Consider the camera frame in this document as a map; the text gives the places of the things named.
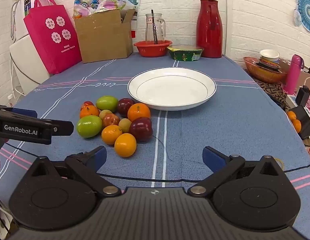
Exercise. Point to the dark patterned cloth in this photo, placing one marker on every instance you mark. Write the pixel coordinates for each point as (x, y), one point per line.
(270, 91)

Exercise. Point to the small red apple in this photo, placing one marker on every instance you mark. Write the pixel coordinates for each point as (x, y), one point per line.
(86, 104)
(111, 120)

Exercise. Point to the black box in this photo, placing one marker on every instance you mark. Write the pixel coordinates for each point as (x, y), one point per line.
(306, 125)

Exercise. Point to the white plate with blue rim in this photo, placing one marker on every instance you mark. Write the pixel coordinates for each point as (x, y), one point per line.
(171, 90)

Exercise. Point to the green apple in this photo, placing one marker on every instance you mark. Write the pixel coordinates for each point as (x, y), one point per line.
(89, 126)
(107, 103)

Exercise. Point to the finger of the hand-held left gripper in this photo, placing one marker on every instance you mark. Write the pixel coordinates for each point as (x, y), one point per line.
(24, 112)
(24, 130)

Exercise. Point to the red thermos jug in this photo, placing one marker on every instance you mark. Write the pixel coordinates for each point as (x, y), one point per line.
(210, 30)

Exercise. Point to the black stirring stick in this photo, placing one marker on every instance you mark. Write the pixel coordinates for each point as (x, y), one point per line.
(154, 27)

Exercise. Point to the large blue paper fan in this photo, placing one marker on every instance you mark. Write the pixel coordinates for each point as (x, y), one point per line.
(307, 10)

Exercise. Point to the pink bottle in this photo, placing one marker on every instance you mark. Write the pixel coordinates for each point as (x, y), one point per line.
(293, 75)

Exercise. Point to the stacked patterned bowls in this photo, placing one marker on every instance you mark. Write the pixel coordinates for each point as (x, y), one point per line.
(268, 63)

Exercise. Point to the glass pitcher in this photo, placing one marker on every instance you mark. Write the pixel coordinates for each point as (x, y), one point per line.
(160, 30)

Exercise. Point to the pink tote bag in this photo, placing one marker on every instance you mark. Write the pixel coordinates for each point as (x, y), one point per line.
(52, 37)

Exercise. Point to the brown plastic bowl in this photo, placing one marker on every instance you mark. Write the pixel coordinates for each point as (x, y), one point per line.
(265, 75)

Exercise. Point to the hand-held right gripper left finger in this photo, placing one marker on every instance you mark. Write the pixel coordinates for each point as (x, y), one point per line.
(99, 155)

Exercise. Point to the white appliance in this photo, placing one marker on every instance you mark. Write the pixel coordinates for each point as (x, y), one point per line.
(22, 62)

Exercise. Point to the blue striped tablecloth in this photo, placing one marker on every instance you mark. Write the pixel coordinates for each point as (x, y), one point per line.
(195, 132)

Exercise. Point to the small orange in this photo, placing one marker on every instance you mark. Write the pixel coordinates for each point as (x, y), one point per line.
(297, 126)
(291, 116)

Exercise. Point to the brown cardboard box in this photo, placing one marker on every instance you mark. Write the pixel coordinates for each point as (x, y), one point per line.
(102, 40)

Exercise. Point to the green instant noodle bowl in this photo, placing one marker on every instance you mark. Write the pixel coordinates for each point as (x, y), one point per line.
(186, 54)

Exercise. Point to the tan longan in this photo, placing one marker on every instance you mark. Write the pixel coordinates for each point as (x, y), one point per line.
(125, 125)
(104, 113)

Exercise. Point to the floral cloth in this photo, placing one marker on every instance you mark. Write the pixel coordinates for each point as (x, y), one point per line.
(104, 5)

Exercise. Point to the red plastic basket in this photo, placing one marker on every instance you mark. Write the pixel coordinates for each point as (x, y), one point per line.
(150, 50)

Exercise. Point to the dark red plum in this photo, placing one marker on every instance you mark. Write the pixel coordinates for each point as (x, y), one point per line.
(125, 106)
(141, 129)

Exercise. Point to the white bowl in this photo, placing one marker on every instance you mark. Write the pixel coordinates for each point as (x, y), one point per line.
(269, 54)

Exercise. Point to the black power adapter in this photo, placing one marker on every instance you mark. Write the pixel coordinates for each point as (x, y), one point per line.
(302, 95)

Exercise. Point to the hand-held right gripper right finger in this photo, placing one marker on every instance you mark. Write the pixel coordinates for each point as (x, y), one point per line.
(212, 158)

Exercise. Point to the white water purifier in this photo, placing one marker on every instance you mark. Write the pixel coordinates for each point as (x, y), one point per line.
(27, 5)

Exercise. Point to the yellow-orange tangerine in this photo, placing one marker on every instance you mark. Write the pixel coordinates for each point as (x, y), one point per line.
(111, 135)
(125, 145)

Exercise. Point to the large orange with stem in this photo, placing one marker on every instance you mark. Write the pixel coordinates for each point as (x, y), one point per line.
(139, 112)

